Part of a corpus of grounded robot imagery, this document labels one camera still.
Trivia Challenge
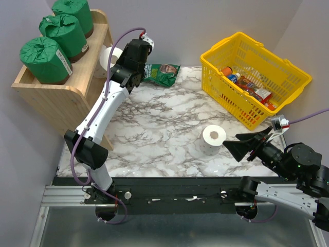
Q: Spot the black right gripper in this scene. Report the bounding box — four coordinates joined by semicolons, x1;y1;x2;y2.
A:
222;125;294;180

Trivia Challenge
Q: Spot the white dotted roll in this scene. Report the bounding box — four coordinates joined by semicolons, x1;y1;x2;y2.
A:
93;45;123;79
199;125;227;155

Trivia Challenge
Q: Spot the green roll with picture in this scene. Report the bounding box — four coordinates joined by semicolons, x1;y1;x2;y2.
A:
20;37;73;84

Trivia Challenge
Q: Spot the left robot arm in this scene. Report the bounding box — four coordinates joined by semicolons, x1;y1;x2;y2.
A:
64;35;154;203

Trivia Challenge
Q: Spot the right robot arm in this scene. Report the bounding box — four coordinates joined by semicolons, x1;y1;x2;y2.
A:
223;127;328;231

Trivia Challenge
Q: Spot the wooden shelf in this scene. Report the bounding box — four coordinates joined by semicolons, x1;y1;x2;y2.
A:
12;9;112;135

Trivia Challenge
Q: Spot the green chips bag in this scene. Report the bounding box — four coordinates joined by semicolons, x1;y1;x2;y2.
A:
142;64;180;87

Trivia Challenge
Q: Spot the red white box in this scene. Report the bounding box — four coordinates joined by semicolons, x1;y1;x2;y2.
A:
254;88;272;104

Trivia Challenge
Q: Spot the yellow plastic basket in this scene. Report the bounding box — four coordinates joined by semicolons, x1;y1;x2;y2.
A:
200;32;312;130

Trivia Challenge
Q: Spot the blue label bottle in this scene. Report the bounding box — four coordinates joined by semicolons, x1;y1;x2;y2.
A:
227;73;241;84

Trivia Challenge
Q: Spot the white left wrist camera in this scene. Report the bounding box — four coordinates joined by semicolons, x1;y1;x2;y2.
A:
142;35;155;49

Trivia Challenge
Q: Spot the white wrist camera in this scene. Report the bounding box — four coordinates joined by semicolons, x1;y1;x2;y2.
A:
142;35;155;49
268;115;290;142

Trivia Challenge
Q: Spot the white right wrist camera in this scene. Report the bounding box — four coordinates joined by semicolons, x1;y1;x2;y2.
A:
268;115;290;142

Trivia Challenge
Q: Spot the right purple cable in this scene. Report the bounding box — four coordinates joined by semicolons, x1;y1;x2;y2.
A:
240;108;329;224

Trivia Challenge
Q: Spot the purple cable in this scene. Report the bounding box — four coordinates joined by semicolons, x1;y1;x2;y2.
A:
240;108;329;224
69;27;149;225

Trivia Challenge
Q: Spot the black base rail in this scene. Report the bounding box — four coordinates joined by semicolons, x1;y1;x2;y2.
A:
84;177;254;215

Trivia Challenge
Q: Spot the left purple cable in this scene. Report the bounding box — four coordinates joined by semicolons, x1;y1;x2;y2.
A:
69;27;149;225

